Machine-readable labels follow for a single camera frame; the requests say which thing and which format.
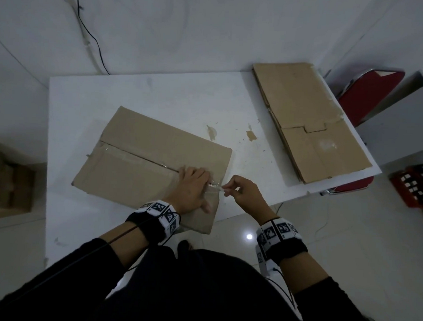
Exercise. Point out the clear tape scrap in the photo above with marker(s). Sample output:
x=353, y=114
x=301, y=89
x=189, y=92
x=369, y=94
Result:
x=211, y=132

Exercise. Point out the white side desk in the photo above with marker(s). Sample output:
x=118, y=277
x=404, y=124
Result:
x=402, y=128

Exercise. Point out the red chair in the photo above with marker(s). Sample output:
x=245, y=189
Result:
x=372, y=92

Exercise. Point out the small low cardboard box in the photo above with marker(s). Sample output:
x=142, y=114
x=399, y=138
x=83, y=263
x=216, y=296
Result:
x=282, y=137
x=288, y=88

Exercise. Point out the red crate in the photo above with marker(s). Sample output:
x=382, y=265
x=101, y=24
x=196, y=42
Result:
x=413, y=188

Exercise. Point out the brown tape scrap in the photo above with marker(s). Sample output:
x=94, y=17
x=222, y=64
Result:
x=251, y=134

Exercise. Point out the person's black trouser legs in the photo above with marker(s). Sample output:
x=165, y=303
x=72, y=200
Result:
x=209, y=291

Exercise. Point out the person's right forearm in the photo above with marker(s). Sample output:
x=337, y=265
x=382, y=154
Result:
x=301, y=271

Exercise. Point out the person's left forearm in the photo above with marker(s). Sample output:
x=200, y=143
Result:
x=124, y=242

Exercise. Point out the person's left hand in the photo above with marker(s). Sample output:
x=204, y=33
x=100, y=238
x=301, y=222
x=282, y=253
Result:
x=192, y=189

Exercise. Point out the person's right hand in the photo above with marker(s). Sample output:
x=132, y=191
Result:
x=248, y=197

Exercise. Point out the white table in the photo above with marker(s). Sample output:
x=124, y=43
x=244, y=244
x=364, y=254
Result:
x=77, y=107

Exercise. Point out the stack of boxes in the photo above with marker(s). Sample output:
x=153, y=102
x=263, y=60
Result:
x=7, y=188

